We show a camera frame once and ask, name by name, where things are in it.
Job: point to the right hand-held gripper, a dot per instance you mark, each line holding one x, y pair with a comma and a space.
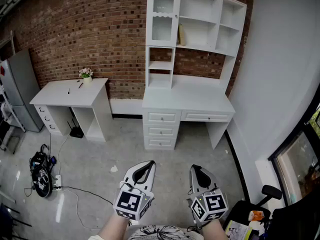
212, 205

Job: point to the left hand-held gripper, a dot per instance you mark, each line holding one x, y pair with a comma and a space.
131, 201

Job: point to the tan book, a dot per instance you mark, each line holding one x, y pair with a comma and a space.
182, 35

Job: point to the person's left forearm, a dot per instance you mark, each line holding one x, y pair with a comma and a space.
112, 227

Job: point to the person's right forearm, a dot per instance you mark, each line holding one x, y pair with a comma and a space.
213, 231

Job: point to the white desk with hutch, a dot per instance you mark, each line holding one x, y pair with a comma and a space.
190, 96

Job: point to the small white side desk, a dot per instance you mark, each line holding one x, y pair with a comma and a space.
70, 94

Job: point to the white paper scrap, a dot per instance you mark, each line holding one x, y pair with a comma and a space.
114, 168

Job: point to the black office chair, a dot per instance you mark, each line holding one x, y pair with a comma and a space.
250, 206

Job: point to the person's white printed shirt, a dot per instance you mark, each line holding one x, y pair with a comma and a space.
155, 232

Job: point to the yellow-edged magazine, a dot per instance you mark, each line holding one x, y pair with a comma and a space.
237, 230

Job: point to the orange and white toy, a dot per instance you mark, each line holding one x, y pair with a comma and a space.
256, 216

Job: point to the black router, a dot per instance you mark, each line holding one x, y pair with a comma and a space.
76, 133

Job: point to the white power strip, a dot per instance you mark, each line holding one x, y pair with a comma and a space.
58, 182

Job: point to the black framed window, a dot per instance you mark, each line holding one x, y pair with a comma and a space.
297, 164

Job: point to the black equipment bag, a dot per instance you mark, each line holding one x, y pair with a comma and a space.
41, 179

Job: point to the pink flowers in white pot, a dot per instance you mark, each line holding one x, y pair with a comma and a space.
86, 75

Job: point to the white metal ladder rack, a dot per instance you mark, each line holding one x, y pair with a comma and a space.
10, 119

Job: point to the grey refrigerator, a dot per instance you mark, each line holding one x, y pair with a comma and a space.
21, 89

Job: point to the white ribbed glass cabinet door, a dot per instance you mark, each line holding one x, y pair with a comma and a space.
163, 16

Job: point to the black metal frame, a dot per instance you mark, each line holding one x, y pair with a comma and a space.
10, 221

